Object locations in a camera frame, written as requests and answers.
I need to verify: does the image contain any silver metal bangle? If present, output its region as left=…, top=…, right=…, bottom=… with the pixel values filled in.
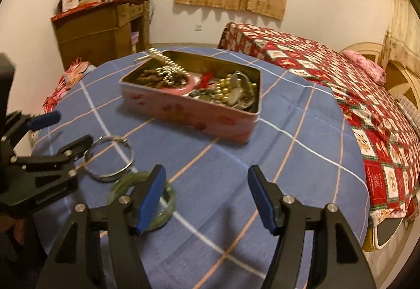
left=82, top=135, right=135, bottom=183

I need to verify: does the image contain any green jade bangle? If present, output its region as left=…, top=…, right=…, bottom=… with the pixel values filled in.
left=107, top=168, right=176, bottom=234

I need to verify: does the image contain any brown wooden bead necklace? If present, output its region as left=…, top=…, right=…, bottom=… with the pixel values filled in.
left=134, top=67, right=192, bottom=88

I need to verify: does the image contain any grey metallic bead necklace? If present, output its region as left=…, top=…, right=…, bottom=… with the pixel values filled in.
left=155, top=64, right=192, bottom=83

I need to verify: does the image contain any white pearl necklace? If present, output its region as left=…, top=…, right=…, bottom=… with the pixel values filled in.
left=134, top=47, right=192, bottom=78

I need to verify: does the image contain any pink jade bangle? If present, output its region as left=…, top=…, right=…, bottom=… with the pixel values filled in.
left=161, top=74, right=196, bottom=96

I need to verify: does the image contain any red string tassel charm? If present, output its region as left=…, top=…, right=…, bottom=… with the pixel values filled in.
left=196, top=71, right=213, bottom=89

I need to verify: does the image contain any golden pearl bracelet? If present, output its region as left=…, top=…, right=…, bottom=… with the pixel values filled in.
left=209, top=77, right=237, bottom=104

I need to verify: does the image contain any pile of clothes on floor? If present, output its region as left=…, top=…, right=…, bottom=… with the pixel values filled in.
left=42, top=57, right=96, bottom=114

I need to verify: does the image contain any flat red box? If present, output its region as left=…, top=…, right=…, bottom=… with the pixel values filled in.
left=51, top=3, right=99, bottom=22

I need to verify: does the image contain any brown wooden desk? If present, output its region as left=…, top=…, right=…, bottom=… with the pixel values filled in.
left=51, top=0, right=151, bottom=69

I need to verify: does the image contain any blue plaid tablecloth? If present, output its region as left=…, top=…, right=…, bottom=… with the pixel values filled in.
left=33, top=48, right=369, bottom=288

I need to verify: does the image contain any red patterned bedspread bed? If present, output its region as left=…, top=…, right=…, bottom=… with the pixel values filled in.
left=218, top=22, right=419, bottom=227

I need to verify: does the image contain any striped grey pillow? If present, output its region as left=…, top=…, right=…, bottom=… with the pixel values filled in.
left=397, top=94, right=420, bottom=133

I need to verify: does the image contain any cream wooden headboard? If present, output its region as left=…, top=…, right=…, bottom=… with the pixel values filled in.
left=341, top=42, right=419, bottom=109

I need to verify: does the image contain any pink floral pillow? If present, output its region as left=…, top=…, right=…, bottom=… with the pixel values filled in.
left=341, top=50, right=387, bottom=86

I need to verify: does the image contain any pink metal tin box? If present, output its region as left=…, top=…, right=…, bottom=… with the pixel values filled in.
left=119, top=49, right=262, bottom=143

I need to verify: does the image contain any beige curtain right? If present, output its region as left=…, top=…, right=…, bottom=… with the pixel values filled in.
left=379, top=0, right=419, bottom=77

